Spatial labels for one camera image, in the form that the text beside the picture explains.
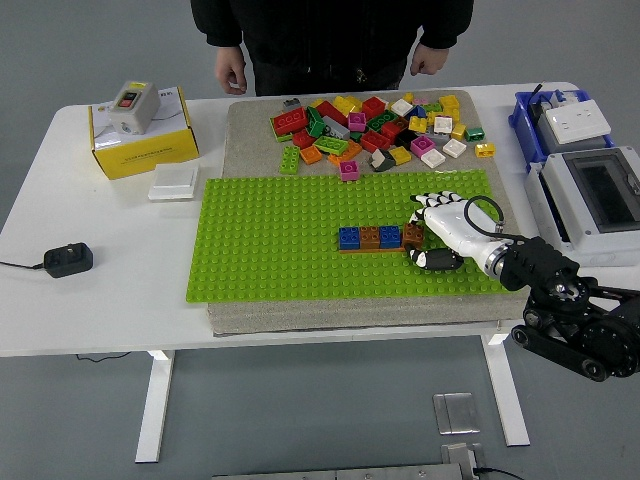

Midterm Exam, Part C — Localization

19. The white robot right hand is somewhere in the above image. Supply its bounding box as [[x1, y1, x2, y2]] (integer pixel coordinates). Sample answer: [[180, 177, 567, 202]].
[[405, 190, 511, 274]]

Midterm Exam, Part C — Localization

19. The person's left hand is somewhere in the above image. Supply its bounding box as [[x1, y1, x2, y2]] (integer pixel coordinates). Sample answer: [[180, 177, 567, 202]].
[[409, 42, 450, 77]]

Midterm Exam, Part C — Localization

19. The person's right hand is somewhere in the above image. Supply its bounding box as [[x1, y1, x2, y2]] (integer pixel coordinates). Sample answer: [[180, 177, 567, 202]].
[[214, 43, 248, 96]]

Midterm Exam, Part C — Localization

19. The large red toy brick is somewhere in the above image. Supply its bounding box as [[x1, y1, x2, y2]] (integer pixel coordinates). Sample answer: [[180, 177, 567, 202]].
[[270, 107, 309, 136]]

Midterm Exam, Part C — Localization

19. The grey sloped toy brick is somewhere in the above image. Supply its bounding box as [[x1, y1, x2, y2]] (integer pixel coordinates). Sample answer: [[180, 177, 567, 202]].
[[368, 148, 396, 174]]

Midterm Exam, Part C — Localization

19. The dark green toy brick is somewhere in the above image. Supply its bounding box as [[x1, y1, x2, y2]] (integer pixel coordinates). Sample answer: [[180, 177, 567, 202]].
[[305, 105, 326, 139]]

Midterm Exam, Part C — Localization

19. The long lime green brick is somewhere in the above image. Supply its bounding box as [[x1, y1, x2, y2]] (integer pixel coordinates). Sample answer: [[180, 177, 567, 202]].
[[279, 145, 302, 176], [313, 135, 350, 155]]

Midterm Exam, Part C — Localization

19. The long grey toy brick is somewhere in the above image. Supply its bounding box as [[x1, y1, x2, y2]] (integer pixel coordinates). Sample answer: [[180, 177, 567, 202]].
[[322, 115, 351, 140]]

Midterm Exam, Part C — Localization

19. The green studded baseplate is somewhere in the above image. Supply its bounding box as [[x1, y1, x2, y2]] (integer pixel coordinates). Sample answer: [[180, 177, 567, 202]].
[[185, 169, 516, 304]]

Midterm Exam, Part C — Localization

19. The person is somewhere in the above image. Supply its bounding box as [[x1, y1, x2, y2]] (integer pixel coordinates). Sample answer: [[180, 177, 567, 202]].
[[189, 0, 475, 97]]

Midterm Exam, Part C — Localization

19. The blue plastic bin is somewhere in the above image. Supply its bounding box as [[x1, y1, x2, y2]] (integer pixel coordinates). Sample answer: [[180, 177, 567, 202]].
[[508, 89, 617, 166]]

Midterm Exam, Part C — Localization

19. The yellow cardboard box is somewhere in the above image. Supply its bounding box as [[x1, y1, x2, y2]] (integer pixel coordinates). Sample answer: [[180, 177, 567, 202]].
[[88, 84, 201, 181]]

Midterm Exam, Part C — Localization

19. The grey metal device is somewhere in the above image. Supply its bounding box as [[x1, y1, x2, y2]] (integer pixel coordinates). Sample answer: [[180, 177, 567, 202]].
[[528, 101, 557, 154]]

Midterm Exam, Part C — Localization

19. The grey-brown mat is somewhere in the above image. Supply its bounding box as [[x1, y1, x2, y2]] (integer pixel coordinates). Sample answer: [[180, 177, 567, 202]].
[[208, 89, 529, 337]]

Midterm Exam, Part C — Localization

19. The white table leg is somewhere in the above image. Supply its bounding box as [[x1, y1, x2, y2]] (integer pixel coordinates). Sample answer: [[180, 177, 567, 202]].
[[134, 349, 176, 464], [480, 333, 531, 448]]

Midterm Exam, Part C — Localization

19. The large metal floor plate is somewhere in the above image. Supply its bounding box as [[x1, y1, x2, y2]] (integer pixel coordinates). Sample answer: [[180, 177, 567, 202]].
[[432, 392, 481, 435]]

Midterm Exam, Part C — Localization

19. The black power adapter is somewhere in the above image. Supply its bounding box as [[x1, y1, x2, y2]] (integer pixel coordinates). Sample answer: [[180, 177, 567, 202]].
[[43, 242, 95, 280]]

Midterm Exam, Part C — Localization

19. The grey metal bar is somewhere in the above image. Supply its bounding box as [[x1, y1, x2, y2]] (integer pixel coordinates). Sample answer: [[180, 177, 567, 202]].
[[212, 462, 466, 480]]

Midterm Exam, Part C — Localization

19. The grey push-button switch box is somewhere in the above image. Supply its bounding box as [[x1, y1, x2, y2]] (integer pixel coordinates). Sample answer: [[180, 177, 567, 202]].
[[107, 80, 162, 136]]

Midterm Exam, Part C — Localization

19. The grey enclosure with window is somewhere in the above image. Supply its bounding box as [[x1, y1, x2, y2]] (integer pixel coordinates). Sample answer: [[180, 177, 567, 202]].
[[523, 145, 640, 268]]

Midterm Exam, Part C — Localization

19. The white wall switch plate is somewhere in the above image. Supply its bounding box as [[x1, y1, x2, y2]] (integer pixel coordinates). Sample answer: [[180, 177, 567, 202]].
[[147, 163, 200, 203]]

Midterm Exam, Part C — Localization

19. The white wall socket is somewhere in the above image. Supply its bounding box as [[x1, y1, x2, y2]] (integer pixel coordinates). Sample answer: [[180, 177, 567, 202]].
[[544, 99, 613, 146]]

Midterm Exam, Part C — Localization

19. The grey metal bracket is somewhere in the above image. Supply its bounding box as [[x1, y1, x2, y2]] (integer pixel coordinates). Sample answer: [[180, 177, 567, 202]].
[[439, 442, 485, 480]]

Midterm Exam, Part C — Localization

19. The black floor cable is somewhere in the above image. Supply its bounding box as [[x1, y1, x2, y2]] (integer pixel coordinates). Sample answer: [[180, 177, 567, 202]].
[[474, 466, 526, 480]]

